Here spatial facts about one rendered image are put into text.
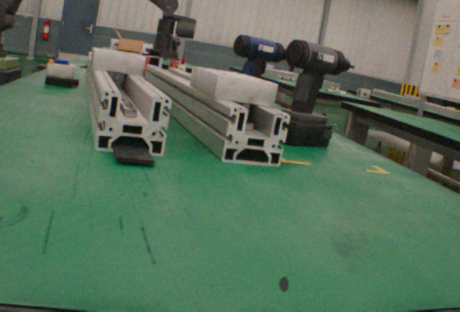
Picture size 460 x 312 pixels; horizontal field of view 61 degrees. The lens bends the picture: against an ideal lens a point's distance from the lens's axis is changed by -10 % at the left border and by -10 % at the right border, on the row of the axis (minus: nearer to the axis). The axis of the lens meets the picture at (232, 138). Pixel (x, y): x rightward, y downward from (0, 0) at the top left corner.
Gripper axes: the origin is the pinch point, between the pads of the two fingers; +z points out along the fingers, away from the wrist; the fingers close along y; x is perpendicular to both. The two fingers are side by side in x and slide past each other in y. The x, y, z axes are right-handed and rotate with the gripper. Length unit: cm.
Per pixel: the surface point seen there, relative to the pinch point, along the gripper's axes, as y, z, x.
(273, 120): 2, -3, -85
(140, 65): -14, -6, -53
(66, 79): -30.1, 2.4, -20.0
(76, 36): -35, 5, 1093
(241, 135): -3, 0, -85
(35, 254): -30, 4, -115
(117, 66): -19, -5, -53
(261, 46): 18.1, -15.1, -39.4
